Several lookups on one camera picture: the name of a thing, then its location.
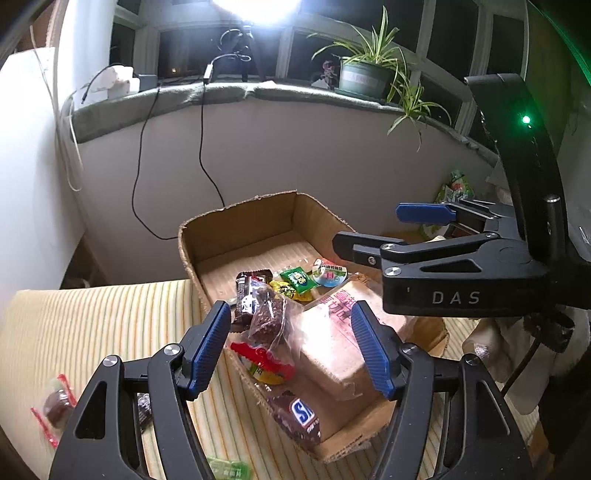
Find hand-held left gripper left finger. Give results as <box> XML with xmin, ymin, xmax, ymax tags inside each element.
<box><xmin>47</xmin><ymin>300</ymin><xmax>233</xmax><ymax>480</ymax></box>

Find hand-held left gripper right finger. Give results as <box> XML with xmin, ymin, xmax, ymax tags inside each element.
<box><xmin>349</xmin><ymin>300</ymin><xmax>537</xmax><ymax>480</ymax></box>

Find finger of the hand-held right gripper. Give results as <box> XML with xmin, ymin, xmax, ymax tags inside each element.
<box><xmin>332</xmin><ymin>230</ymin><xmax>528</xmax><ymax>278</ymax></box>
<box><xmin>395</xmin><ymin>198</ymin><xmax>519</xmax><ymax>232</ymax></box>

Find red white snack packet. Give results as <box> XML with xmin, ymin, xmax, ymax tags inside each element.
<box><xmin>311</xmin><ymin>258</ymin><xmax>350</xmax><ymax>289</ymax></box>

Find chocolate cake clear packet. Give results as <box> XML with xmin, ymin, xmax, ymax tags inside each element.
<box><xmin>248</xmin><ymin>281</ymin><xmax>302</xmax><ymax>361</ymax></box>

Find brown chocolate bar blue letters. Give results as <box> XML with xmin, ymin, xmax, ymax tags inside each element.
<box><xmin>269</xmin><ymin>389</ymin><xmax>322</xmax><ymax>448</ymax></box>

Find cardboard box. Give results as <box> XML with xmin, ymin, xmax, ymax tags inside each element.
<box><xmin>177</xmin><ymin>188</ymin><xmax>452</xmax><ymax>463</ymax></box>

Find person's right forearm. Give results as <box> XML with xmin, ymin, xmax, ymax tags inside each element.
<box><xmin>463</xmin><ymin>305</ymin><xmax>591</xmax><ymax>417</ymax></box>

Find green snack bag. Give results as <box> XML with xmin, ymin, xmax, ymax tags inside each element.
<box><xmin>418</xmin><ymin>169</ymin><xmax>476</xmax><ymax>241</ymax></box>

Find clear bread packet pink print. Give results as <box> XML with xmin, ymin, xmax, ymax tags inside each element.
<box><xmin>290</xmin><ymin>272</ymin><xmax>417</xmax><ymax>403</ymax></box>

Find red yellow snack packet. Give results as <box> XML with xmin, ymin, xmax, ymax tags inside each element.
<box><xmin>229</xmin><ymin>340</ymin><xmax>297</xmax><ymax>385</ymax></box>

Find dark chocolate packet white print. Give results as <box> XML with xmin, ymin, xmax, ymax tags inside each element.
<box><xmin>235</xmin><ymin>270</ymin><xmax>274</xmax><ymax>334</ymax></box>

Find green square candy packet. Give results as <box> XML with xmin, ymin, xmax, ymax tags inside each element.
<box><xmin>279</xmin><ymin>266</ymin><xmax>311</xmax><ymax>294</ymax></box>

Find dark brown candy packet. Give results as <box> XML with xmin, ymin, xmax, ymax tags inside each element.
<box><xmin>136</xmin><ymin>392</ymin><xmax>154</xmax><ymax>431</ymax></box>

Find yellow candy packet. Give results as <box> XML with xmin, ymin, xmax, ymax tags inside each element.
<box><xmin>269</xmin><ymin>279</ymin><xmax>311</xmax><ymax>304</ymax></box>

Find potted spider plant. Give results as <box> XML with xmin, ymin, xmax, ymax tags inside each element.
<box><xmin>306</xmin><ymin>6</ymin><xmax>454</xmax><ymax>154</ymax></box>

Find brown candy red-edged wrapper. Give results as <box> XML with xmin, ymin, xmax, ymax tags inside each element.
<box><xmin>30</xmin><ymin>373</ymin><xmax>78</xmax><ymax>449</ymax></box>

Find grey stone window sill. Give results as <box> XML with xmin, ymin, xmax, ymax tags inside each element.
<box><xmin>71</xmin><ymin>80</ymin><xmax>503</xmax><ymax>168</ymax></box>

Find small pink figurine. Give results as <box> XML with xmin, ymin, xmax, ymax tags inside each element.
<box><xmin>311</xmin><ymin>59</ymin><xmax>341</xmax><ymax>89</ymax></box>

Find black tripod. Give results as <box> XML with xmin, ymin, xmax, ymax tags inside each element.
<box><xmin>218</xmin><ymin>20</ymin><xmax>267</xmax><ymax>84</ymax></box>

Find bright lamp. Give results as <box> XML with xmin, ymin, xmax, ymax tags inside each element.
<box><xmin>209</xmin><ymin>0</ymin><xmax>304</xmax><ymax>27</ymax></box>

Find white headboard panel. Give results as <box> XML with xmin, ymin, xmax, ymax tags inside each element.
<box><xmin>0</xmin><ymin>46</ymin><xmax>87</xmax><ymax>292</ymax></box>

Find white power strip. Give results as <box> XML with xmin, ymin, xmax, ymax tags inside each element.
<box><xmin>84</xmin><ymin>64</ymin><xmax>142</xmax><ymax>103</ymax></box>

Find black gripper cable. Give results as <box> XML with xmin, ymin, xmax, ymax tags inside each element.
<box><xmin>501</xmin><ymin>335</ymin><xmax>543</xmax><ymax>400</ymax></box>

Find window frame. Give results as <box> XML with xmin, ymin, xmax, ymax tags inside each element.
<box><xmin>110</xmin><ymin>0</ymin><xmax>533</xmax><ymax>154</ymax></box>

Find black cable with adapter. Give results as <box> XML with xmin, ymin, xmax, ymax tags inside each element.
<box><xmin>198</xmin><ymin>53</ymin><xmax>252</xmax><ymax>209</ymax></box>

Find white cable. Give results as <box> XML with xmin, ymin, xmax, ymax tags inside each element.
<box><xmin>29</xmin><ymin>23</ymin><xmax>85</xmax><ymax>193</ymax></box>

